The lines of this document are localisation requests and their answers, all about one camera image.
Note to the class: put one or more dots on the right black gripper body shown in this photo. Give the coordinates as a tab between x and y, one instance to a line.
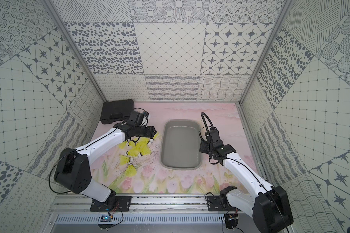
205	148

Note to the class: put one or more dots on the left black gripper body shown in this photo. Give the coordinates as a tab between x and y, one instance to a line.
148	131

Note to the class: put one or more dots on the yellow shuttlecock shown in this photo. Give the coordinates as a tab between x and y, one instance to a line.
143	149
124	145
133	152
130	170
146	141
125	160

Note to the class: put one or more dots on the grey plastic storage box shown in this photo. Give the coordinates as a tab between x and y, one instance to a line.
180	145

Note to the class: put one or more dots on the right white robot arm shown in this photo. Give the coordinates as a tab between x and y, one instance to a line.
266	204

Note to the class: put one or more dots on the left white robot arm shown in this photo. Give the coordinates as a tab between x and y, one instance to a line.
72	171

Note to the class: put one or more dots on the black plastic tool case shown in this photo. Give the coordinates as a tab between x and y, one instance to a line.
116	111

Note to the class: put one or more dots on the small black circuit module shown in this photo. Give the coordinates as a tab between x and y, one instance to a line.
231	221

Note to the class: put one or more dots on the small green circuit board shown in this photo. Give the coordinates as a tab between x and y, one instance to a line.
105	219

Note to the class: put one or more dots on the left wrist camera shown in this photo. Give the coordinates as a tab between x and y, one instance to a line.
138	118

